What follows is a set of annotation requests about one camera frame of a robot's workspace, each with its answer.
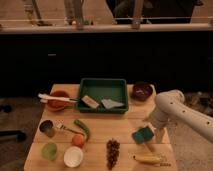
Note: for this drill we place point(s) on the orange tomato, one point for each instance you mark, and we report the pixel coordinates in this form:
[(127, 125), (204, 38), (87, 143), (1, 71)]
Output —
[(78, 140)]

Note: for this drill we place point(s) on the light green cup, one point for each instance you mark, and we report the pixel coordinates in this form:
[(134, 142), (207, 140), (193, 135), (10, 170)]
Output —
[(49, 151)]

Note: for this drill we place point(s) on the green plastic tray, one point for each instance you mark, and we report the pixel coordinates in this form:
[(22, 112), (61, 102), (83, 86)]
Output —
[(103, 88)]

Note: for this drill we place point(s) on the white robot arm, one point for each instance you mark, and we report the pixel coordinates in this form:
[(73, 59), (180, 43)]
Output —
[(171, 103)]

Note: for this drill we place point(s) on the beige block in tray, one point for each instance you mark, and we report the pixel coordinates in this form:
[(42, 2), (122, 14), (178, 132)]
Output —
[(90, 102)]

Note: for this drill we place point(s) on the yellow banana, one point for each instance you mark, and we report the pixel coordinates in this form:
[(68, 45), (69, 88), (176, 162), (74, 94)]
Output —
[(150, 159)]

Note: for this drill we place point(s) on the white spatula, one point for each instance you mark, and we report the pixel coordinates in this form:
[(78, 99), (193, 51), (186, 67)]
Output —
[(48, 98)]

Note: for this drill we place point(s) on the dark grape bunch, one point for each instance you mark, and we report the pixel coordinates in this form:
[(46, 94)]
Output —
[(113, 147)]

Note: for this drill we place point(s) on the white bowl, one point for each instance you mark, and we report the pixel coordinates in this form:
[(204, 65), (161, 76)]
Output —
[(73, 157)]

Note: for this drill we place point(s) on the dark red bowl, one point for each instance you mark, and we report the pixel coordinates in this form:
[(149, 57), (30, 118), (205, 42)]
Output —
[(142, 91)]

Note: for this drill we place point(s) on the metal cup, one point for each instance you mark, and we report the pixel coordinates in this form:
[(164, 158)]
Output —
[(47, 128)]

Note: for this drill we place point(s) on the teal green sponge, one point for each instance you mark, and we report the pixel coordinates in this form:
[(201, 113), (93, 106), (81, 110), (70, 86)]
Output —
[(143, 135)]

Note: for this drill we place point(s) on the white cloth in tray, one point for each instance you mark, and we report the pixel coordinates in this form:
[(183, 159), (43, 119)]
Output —
[(109, 104)]

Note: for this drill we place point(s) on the orange bowl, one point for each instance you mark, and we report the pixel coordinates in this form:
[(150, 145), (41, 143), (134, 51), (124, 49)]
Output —
[(57, 105)]

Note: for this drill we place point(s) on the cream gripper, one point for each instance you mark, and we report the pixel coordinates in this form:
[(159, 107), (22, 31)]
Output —
[(158, 133)]

